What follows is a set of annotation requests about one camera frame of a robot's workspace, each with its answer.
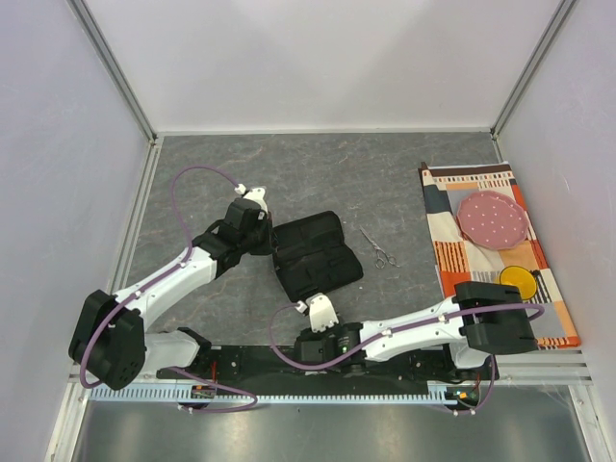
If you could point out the light blue cable duct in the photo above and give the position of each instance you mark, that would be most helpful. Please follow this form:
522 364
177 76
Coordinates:
190 392

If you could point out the colourful patterned cloth mat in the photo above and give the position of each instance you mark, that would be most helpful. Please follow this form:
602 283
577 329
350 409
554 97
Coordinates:
459 260

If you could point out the yellow plastic bowl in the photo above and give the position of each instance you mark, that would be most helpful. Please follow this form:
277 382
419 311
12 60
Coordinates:
520 278

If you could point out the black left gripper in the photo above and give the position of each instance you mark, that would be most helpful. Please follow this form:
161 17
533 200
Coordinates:
265 220

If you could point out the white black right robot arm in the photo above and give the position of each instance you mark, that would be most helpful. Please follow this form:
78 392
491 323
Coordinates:
479 320

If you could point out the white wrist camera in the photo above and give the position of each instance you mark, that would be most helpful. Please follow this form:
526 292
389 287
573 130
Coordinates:
255 194
320 311

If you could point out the aluminium frame post right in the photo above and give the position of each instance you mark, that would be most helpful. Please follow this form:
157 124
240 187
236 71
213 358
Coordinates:
539 53

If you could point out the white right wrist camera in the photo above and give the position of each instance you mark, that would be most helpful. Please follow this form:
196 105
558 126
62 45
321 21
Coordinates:
320 311

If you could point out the aluminium frame post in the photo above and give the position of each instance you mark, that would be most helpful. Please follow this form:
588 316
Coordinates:
106 55
539 53

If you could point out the aluminium frame post left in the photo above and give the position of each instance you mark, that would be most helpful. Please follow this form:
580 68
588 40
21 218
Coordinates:
106 55

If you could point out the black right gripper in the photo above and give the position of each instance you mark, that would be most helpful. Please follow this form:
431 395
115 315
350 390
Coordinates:
302 349

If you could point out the pink dotted plate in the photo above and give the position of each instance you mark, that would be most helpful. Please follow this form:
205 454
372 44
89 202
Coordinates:
492 220

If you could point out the black zip tool case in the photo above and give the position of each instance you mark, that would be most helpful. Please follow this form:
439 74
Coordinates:
311 256

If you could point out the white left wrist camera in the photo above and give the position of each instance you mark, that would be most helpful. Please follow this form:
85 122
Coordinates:
255 194

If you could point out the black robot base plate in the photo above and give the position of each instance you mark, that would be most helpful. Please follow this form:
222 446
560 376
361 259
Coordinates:
247 362

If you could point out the silver hair scissors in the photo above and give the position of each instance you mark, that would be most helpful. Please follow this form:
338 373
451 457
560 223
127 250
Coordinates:
382 258

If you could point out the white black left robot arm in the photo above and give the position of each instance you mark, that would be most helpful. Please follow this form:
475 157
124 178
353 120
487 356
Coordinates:
112 342

